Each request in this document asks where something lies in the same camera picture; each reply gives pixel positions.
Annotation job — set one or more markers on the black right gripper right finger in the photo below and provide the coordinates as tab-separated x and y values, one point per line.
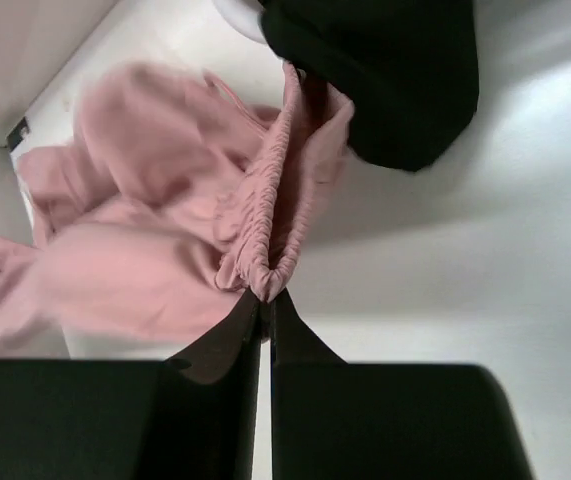
332	419

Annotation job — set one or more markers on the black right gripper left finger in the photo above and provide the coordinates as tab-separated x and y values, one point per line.
190	416

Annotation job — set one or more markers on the pink trousers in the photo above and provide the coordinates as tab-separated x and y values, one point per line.
172	198

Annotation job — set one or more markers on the black trousers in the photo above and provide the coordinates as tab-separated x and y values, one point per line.
410	68

